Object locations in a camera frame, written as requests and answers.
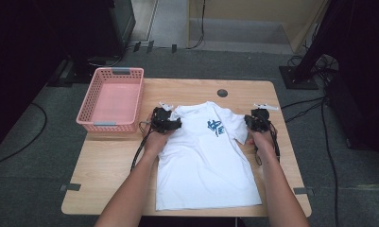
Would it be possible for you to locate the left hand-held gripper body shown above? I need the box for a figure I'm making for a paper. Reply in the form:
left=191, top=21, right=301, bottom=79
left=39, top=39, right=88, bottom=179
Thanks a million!
left=150, top=101, right=174, bottom=134

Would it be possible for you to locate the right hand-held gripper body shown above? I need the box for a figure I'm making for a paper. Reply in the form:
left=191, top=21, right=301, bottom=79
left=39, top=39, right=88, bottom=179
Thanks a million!
left=251, top=103, right=279, bottom=133

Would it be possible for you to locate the white t-shirt with blue print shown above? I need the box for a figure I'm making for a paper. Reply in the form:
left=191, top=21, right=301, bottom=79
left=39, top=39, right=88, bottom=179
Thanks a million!
left=155, top=100, right=263, bottom=212

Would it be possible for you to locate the person's right hand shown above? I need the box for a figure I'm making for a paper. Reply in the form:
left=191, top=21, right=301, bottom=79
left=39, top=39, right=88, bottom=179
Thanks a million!
left=246, top=127, right=278, bottom=156

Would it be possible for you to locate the person's left hand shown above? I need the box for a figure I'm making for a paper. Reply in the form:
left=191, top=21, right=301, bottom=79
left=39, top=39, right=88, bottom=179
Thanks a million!
left=142, top=126, right=176, bottom=159

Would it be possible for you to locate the pink plastic basket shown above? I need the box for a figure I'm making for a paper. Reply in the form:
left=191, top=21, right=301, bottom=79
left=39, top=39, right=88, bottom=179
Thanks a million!
left=76, top=66, right=145, bottom=133

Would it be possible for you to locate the grey tape piece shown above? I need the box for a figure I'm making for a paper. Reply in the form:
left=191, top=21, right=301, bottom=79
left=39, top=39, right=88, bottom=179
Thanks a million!
left=293, top=186, right=316, bottom=197
left=59, top=183, right=82, bottom=193

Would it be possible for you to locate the black box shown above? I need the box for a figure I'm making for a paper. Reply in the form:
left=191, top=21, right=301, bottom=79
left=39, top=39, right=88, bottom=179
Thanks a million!
left=324, top=70, right=379, bottom=155

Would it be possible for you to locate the light wooden panel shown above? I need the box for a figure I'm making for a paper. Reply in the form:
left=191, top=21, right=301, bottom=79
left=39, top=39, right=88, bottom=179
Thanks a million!
left=186, top=0, right=332, bottom=55

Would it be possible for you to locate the black cabinet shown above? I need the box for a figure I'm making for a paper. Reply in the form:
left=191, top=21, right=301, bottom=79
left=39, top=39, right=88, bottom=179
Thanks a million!
left=59, top=0, right=136, bottom=65

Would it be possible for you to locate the right hand-held gripper cable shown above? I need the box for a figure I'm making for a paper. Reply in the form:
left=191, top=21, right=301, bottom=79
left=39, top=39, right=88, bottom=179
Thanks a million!
left=254, top=122, right=282, bottom=166

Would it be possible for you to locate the hand-held gripper cable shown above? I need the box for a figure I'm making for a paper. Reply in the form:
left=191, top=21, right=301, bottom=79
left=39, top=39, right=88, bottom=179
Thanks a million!
left=254, top=122, right=282, bottom=166
left=129, top=120, right=154, bottom=173

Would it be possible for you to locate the left hand-held gripper cable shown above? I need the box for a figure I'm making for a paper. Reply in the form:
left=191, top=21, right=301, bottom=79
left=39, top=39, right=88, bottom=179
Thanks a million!
left=129, top=120, right=154, bottom=173

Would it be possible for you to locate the black floor cable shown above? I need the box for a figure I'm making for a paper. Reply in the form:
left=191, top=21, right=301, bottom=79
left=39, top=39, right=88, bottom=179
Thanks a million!
left=284, top=102, right=324, bottom=124
left=0, top=102, right=48, bottom=169
left=280, top=96, right=325, bottom=111

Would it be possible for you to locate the black stand base plate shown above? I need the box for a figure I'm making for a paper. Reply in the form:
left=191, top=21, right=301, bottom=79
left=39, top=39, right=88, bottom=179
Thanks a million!
left=279, top=65, right=319, bottom=91

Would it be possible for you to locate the tangle of black cables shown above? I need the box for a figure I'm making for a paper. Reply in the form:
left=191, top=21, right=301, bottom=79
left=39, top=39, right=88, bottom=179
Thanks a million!
left=286, top=53, right=340, bottom=83

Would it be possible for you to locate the black hanging cable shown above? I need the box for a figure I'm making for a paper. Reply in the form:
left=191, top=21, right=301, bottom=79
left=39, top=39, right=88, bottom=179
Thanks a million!
left=185, top=0, right=207, bottom=50

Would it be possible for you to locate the black stand post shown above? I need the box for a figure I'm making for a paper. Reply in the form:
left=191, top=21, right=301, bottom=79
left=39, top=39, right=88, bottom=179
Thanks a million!
left=294, top=0, right=356, bottom=81

